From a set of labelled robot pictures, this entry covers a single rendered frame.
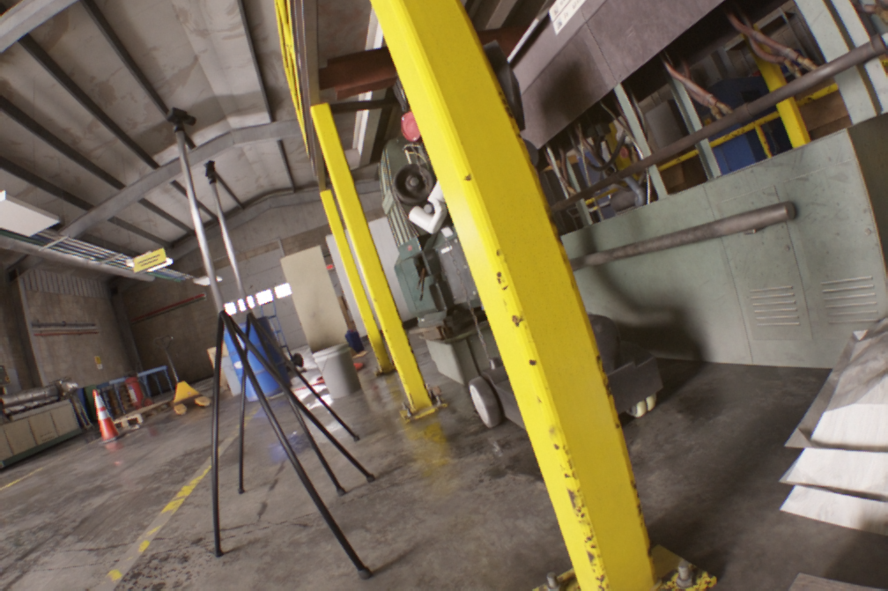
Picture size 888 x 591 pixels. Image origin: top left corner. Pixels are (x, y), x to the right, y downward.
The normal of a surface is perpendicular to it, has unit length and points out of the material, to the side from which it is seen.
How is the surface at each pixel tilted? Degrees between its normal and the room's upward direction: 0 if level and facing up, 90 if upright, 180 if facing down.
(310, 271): 90
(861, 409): 65
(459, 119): 90
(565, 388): 90
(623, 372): 90
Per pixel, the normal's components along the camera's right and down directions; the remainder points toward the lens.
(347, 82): 0.23, -0.13
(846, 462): -0.93, -0.14
